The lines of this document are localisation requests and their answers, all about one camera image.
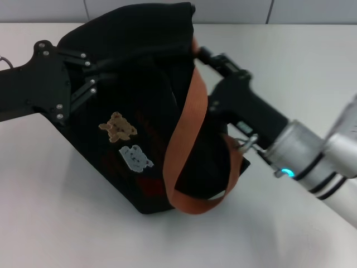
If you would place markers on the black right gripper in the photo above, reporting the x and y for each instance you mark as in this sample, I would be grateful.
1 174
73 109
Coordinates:
245 106

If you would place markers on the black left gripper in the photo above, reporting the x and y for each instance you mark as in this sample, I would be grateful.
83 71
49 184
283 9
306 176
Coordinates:
42 83

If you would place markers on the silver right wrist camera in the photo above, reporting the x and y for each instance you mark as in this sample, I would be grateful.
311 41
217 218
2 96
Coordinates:
343 139

